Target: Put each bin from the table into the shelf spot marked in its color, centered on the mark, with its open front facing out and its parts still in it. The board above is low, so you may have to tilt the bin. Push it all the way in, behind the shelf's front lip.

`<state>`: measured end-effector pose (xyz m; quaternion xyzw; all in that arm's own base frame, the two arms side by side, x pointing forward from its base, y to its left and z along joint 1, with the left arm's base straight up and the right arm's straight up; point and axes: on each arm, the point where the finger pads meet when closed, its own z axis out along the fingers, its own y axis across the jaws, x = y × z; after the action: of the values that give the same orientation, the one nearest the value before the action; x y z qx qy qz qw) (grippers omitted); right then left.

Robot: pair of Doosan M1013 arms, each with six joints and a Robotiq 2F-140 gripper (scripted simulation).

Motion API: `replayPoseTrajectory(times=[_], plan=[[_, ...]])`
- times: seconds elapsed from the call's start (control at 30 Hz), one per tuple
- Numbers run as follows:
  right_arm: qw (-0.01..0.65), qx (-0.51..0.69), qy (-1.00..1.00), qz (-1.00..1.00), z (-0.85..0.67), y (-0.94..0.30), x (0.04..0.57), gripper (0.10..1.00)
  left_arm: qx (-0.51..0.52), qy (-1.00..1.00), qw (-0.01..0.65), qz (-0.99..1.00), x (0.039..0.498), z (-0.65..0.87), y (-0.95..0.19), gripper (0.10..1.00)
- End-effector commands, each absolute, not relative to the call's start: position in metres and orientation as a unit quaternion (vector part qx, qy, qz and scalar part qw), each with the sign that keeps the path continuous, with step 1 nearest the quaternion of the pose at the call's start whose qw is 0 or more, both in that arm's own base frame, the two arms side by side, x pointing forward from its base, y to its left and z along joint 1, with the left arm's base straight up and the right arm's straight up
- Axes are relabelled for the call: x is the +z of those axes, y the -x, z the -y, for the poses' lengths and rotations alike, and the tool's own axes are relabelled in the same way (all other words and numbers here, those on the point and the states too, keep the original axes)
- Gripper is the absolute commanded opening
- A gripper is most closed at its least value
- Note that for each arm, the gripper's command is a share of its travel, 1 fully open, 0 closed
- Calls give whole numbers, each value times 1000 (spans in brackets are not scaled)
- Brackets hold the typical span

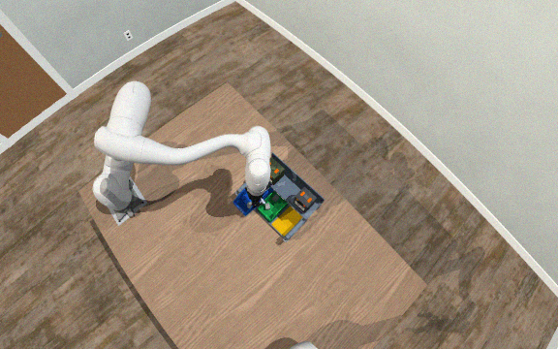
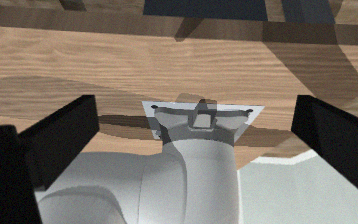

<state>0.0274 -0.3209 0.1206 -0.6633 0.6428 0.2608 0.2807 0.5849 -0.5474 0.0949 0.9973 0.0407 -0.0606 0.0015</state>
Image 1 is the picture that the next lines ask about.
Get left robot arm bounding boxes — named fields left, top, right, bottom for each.
left=93, top=81, right=271, bottom=220

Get green bin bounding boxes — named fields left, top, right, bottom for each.
left=258, top=191, right=288, bottom=222

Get blue bin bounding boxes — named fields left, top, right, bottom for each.
left=233, top=189, right=268, bottom=216

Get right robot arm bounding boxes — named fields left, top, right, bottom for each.
left=290, top=341, right=317, bottom=349

